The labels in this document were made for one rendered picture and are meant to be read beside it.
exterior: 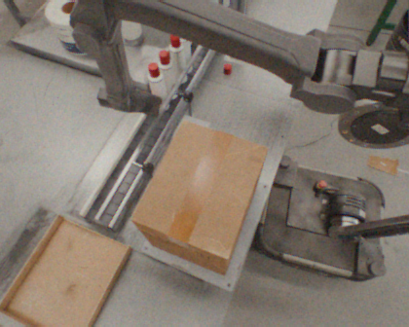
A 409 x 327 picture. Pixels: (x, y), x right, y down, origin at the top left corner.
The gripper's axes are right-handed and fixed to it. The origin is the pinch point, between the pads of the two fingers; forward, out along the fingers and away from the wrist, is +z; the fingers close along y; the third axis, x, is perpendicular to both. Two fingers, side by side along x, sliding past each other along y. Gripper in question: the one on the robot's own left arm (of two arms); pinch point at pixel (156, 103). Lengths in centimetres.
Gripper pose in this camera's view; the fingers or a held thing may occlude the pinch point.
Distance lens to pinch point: 112.2
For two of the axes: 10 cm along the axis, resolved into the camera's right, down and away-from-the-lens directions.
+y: -9.2, -3.4, 1.8
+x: -2.9, 9.3, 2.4
